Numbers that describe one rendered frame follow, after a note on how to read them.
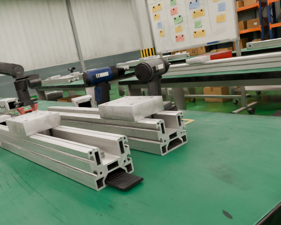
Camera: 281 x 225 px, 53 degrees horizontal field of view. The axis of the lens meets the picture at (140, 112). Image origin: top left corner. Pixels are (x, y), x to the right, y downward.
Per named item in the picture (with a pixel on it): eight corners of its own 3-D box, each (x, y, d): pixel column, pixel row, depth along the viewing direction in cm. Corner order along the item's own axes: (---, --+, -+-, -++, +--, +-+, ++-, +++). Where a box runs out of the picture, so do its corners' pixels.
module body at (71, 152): (-8, 143, 116) (-14, 124, 115) (16, 135, 123) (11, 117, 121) (97, 191, 56) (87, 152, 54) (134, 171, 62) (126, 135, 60)
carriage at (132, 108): (102, 127, 84) (97, 105, 82) (130, 116, 91) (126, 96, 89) (137, 131, 72) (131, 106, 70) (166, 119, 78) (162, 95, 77)
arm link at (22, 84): (11, 80, 142) (14, 79, 137) (25, 77, 146) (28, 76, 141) (15, 93, 143) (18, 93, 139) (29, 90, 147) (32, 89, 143)
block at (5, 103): (0, 114, 213) (-3, 101, 211) (15, 110, 221) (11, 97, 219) (5, 114, 206) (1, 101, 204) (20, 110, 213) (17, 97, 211)
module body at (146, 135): (36, 129, 128) (31, 111, 126) (56, 122, 134) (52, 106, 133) (162, 156, 68) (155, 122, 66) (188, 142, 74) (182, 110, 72)
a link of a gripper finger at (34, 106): (42, 116, 146) (37, 99, 144) (28, 120, 142) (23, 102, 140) (37, 116, 151) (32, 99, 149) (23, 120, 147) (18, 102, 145)
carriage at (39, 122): (11, 139, 91) (5, 119, 89) (43, 129, 98) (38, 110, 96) (29, 145, 79) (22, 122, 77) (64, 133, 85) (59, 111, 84)
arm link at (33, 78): (9, 68, 143) (14, 67, 136) (32, 64, 149) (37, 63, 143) (16, 91, 145) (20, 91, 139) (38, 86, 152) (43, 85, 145)
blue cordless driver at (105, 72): (92, 122, 119) (80, 72, 115) (134, 111, 126) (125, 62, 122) (97, 126, 112) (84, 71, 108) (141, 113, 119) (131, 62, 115)
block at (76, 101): (70, 118, 139) (66, 99, 137) (92, 112, 143) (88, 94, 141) (73, 121, 130) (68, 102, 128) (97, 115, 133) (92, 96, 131)
